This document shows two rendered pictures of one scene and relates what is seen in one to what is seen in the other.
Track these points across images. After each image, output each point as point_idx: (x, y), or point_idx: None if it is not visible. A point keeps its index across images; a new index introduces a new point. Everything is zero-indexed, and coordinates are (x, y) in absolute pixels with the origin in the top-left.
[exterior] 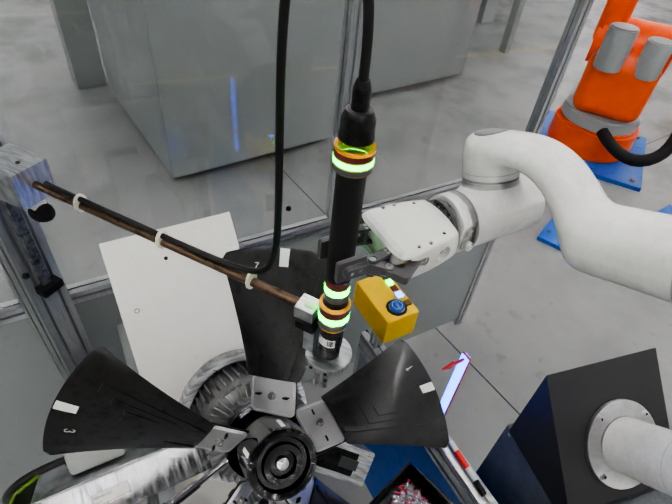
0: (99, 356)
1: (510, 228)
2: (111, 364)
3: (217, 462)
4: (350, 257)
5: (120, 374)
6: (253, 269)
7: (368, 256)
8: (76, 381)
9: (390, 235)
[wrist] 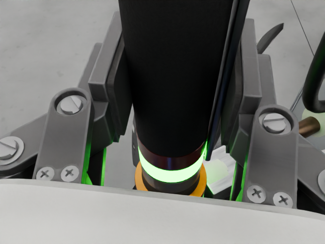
0: (276, 30)
1: None
2: (267, 41)
3: None
4: (124, 45)
5: (258, 53)
6: (323, 100)
7: (89, 95)
8: (266, 34)
9: (99, 229)
